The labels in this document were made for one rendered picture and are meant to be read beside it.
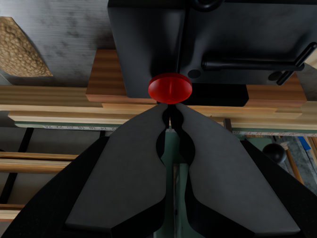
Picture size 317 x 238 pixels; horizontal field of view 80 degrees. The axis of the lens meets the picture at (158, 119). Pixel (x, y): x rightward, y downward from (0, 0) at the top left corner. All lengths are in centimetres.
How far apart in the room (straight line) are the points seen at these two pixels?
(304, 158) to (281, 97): 83
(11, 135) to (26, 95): 294
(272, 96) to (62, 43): 27
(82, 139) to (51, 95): 252
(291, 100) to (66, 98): 32
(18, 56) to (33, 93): 9
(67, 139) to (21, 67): 263
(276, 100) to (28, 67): 33
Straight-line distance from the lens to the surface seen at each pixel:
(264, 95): 26
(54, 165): 237
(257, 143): 27
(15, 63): 33
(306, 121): 41
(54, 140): 301
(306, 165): 108
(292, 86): 28
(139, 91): 16
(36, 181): 291
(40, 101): 37
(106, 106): 25
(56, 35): 29
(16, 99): 39
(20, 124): 42
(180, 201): 37
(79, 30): 27
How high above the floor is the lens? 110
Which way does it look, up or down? 28 degrees down
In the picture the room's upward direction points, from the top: 178 degrees counter-clockwise
